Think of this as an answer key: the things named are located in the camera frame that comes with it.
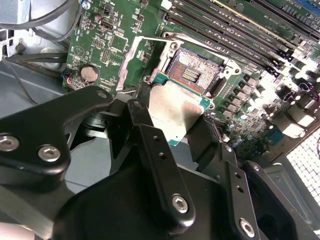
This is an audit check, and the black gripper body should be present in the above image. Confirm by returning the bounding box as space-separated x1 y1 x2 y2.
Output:
52 159 235 240

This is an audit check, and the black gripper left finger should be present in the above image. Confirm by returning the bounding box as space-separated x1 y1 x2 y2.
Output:
0 83 197 228

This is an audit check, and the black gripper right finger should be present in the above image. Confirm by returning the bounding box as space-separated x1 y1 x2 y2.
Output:
186 117 316 240

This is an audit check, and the silver CPU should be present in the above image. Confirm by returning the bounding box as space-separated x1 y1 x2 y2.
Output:
147 71 214 148

